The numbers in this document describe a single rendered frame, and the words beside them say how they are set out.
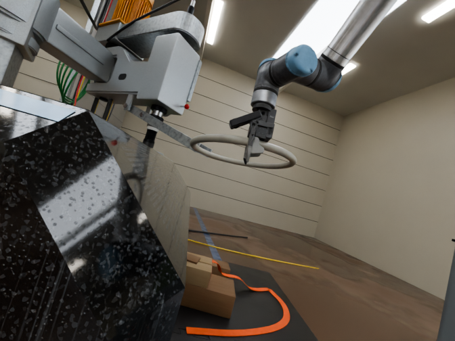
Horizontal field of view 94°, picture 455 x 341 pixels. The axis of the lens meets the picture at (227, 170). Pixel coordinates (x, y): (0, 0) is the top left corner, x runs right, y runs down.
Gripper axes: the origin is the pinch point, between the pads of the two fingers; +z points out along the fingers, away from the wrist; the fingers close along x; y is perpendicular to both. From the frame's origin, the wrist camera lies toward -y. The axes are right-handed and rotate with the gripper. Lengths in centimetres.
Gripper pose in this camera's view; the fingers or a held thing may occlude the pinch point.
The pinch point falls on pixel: (245, 159)
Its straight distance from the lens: 75.0
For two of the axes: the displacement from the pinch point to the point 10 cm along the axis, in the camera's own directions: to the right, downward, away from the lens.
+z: -2.2, 9.7, -1.0
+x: -0.3, 1.0, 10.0
